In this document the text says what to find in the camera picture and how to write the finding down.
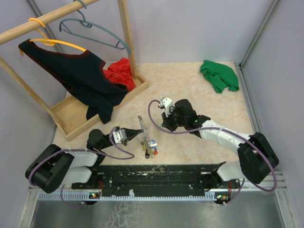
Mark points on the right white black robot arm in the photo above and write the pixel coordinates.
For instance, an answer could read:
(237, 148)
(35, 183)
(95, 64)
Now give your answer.
(256, 158)

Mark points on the grey-blue plastic hanger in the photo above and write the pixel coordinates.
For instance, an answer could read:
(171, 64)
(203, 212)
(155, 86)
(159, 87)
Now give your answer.
(101, 26)

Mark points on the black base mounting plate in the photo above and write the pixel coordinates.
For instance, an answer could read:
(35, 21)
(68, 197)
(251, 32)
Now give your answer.
(156, 180)

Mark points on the green crumpled cloth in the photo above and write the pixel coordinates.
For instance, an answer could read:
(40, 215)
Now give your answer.
(220, 76)

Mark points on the bunch of tagged keys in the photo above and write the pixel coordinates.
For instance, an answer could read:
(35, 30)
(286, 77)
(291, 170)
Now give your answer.
(149, 148)

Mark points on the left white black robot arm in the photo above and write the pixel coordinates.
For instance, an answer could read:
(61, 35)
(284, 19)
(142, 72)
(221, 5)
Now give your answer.
(56, 166)

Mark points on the dark navy tank top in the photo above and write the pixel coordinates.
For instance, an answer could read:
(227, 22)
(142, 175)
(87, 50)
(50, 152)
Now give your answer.
(82, 76)

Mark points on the yellow plastic hanger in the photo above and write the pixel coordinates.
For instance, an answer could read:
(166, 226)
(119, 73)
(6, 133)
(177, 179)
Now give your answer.
(49, 42)

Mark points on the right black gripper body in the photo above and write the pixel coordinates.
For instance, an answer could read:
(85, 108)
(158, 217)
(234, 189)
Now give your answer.
(174, 116)

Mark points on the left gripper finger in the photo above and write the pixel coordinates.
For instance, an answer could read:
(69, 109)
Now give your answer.
(132, 135)
(133, 130)

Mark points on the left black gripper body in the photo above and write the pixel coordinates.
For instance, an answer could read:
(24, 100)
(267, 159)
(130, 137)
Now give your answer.
(108, 142)

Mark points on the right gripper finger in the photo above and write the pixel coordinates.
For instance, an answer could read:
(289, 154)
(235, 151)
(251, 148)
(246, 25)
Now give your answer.
(165, 120)
(170, 127)

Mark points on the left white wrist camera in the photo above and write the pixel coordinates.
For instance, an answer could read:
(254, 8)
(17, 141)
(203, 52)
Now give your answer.
(119, 135)

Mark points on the large keyring with blue handle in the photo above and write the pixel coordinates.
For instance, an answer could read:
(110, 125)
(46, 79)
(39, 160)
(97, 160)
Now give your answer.
(144, 128)

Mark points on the red crumpled cloth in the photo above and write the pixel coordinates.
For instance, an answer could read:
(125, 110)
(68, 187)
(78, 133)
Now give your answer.
(120, 72)

